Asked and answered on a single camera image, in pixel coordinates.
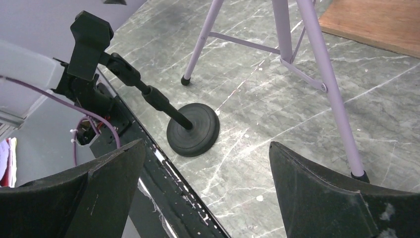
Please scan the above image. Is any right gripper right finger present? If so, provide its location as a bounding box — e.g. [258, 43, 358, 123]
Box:
[269, 141, 420, 238]

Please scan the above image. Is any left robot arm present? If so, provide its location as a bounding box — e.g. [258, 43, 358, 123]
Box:
[0, 40, 64, 119]

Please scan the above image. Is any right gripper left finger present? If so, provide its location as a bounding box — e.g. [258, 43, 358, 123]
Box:
[0, 139, 146, 238]

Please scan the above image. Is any wooden board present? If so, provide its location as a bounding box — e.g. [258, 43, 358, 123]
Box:
[319, 0, 420, 58]

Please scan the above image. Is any black microphone desk stand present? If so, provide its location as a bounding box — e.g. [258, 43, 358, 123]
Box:
[67, 10, 220, 157]

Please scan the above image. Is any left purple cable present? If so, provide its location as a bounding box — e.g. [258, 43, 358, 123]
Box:
[0, 75, 121, 167]

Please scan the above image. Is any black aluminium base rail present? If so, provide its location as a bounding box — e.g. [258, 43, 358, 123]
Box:
[97, 70, 230, 238]

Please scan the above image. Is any stack of sheet music papers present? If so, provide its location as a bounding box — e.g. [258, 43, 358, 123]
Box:
[0, 137, 17, 188]

